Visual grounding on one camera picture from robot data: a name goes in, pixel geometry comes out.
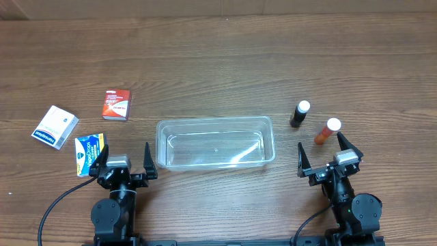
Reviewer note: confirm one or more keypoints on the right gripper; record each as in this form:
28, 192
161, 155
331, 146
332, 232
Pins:
316, 173

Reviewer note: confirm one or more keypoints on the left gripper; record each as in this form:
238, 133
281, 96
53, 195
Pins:
149, 164

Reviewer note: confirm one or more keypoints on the orange bottle white cap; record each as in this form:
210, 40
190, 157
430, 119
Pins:
332, 125

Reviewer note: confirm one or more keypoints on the blue yellow VapoDrops box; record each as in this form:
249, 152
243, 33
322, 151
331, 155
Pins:
87, 149

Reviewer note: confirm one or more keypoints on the black bottle white cap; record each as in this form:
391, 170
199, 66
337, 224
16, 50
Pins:
300, 113

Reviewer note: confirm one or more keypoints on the red medicine box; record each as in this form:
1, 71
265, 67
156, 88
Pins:
116, 105

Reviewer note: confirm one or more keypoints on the white Hansaplast box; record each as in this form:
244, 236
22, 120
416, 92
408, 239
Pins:
55, 127

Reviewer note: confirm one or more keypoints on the clear plastic container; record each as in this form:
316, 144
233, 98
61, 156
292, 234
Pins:
214, 143

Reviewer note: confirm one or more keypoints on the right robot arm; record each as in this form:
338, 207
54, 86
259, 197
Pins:
357, 216

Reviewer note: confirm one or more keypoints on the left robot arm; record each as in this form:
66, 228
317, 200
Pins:
114, 217

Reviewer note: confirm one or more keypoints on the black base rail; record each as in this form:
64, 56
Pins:
232, 242

